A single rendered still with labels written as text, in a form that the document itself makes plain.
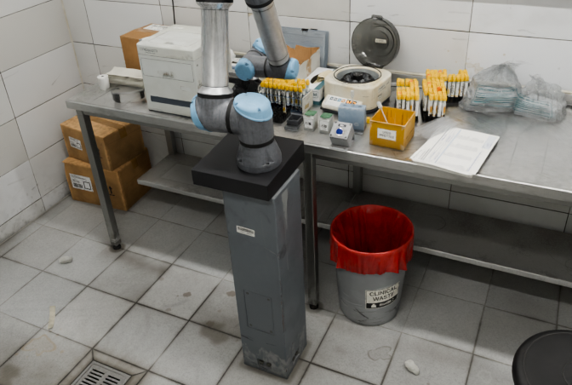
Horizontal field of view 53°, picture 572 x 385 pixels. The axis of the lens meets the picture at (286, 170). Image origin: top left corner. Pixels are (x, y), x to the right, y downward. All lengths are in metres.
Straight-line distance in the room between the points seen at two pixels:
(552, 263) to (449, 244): 0.42
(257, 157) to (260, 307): 0.64
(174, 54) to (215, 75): 0.53
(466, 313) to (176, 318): 1.30
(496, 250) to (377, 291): 0.57
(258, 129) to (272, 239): 0.39
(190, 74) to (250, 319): 0.99
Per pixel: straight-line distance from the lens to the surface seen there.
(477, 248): 2.66
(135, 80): 2.80
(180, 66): 2.33
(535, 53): 2.52
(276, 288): 2.08
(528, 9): 2.48
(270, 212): 1.87
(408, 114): 2.17
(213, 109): 1.82
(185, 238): 3.18
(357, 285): 2.44
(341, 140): 2.07
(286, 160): 1.90
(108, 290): 2.97
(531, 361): 1.72
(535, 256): 2.68
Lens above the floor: 1.90
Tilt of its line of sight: 31 degrees down
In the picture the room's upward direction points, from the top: 3 degrees counter-clockwise
